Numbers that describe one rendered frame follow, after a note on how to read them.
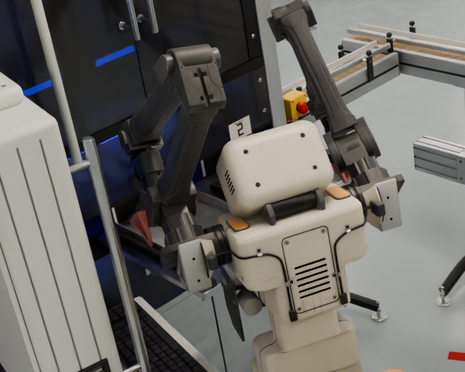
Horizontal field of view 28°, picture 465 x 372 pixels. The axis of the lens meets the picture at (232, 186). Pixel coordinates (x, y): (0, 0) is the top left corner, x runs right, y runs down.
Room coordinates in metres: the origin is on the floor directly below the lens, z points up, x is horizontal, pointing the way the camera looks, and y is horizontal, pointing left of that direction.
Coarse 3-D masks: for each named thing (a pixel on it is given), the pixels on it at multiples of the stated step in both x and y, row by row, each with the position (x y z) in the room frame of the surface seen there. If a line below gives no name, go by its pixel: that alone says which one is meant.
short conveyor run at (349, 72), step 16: (368, 48) 3.21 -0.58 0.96; (384, 48) 3.17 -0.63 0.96; (336, 64) 3.10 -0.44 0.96; (352, 64) 3.06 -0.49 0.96; (368, 64) 3.06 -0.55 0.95; (384, 64) 3.13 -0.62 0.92; (304, 80) 3.00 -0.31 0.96; (336, 80) 3.02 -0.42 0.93; (352, 80) 3.02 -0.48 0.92; (368, 80) 3.07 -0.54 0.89; (384, 80) 3.12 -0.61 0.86; (352, 96) 3.02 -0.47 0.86
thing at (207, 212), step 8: (200, 192) 2.40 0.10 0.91; (200, 200) 2.40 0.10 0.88; (208, 200) 2.37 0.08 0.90; (216, 200) 2.34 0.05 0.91; (200, 208) 2.36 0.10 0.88; (208, 208) 2.35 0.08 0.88; (216, 208) 2.34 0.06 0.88; (224, 208) 2.32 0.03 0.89; (200, 216) 2.31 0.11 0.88; (208, 216) 2.30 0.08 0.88; (216, 216) 2.30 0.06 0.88; (120, 224) 2.29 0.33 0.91; (128, 224) 2.34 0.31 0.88; (200, 224) 2.27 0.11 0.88; (208, 224) 2.26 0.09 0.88; (120, 232) 2.29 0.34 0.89; (128, 232) 2.25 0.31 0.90; (136, 232) 2.22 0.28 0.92; (152, 232) 2.27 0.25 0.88; (160, 232) 2.26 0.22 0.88; (144, 240) 2.20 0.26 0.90; (152, 240) 2.17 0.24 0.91; (160, 240) 2.22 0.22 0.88; (160, 248) 2.14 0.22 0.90
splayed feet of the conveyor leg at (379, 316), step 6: (354, 294) 2.89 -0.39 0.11; (354, 300) 2.87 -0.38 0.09; (360, 300) 2.87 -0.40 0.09; (366, 300) 2.87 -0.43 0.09; (372, 300) 2.87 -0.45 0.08; (366, 306) 2.85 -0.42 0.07; (372, 306) 2.85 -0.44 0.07; (378, 306) 2.85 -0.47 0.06; (378, 312) 2.85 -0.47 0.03; (384, 312) 2.87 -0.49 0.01; (372, 318) 2.85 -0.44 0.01; (378, 318) 2.84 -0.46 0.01; (384, 318) 2.84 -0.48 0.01
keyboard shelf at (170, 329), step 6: (138, 300) 2.06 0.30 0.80; (144, 300) 2.05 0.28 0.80; (144, 306) 2.02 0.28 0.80; (150, 306) 2.02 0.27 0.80; (150, 312) 1.99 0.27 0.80; (156, 312) 1.99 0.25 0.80; (156, 318) 1.96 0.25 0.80; (162, 318) 1.96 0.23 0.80; (162, 324) 1.93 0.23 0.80; (168, 324) 1.93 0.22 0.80; (168, 330) 1.90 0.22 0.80; (174, 330) 1.90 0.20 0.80; (174, 336) 1.87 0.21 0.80; (180, 336) 1.87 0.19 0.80; (180, 342) 1.84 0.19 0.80; (186, 342) 1.84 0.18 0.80; (186, 348) 1.82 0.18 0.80; (192, 348) 1.81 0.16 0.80; (192, 354) 1.79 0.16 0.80; (198, 354) 1.79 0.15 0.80; (198, 360) 1.76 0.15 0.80; (204, 360) 1.76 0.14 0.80; (204, 366) 1.74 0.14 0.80; (210, 366) 1.73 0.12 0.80
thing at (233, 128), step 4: (248, 116) 2.58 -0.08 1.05; (240, 120) 2.56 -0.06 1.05; (244, 120) 2.57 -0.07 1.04; (248, 120) 2.58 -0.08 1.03; (232, 124) 2.54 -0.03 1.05; (236, 124) 2.55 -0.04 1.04; (244, 124) 2.57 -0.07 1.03; (248, 124) 2.58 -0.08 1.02; (232, 128) 2.54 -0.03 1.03; (236, 128) 2.55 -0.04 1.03; (244, 128) 2.57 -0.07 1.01; (248, 128) 2.57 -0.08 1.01; (232, 132) 2.54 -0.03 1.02; (236, 132) 2.55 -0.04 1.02; (240, 132) 2.55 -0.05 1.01; (244, 132) 2.56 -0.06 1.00; (248, 132) 2.57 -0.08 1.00; (232, 136) 2.54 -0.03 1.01; (236, 136) 2.54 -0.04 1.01; (240, 136) 2.55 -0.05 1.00; (244, 136) 2.56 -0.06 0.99
